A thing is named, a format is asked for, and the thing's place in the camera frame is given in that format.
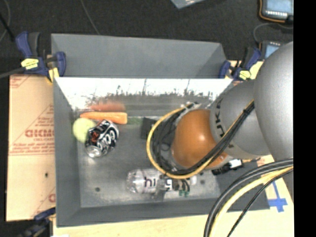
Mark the black flat square block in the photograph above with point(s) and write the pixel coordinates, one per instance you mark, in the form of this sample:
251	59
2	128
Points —
146	128

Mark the crushed black drink can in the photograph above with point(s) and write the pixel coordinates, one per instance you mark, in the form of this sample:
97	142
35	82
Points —
102	138

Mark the grey metal bin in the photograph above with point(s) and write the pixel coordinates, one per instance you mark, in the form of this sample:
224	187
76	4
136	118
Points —
118	171

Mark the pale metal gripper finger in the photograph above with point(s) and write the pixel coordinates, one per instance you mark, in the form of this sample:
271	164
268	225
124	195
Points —
160	191

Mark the black cylinder on white bracket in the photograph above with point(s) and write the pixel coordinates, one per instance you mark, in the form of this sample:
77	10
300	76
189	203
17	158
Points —
223	169

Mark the orange toy carrot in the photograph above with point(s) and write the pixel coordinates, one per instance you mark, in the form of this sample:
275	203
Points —
106	117

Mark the yellow-green ball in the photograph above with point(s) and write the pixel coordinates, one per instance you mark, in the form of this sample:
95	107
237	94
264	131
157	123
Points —
81	129

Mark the brown cardboard board, red print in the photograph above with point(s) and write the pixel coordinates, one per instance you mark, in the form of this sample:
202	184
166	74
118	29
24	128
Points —
29	157

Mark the clear plastic bottle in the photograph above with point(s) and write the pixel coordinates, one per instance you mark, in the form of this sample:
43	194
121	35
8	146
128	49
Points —
139	181

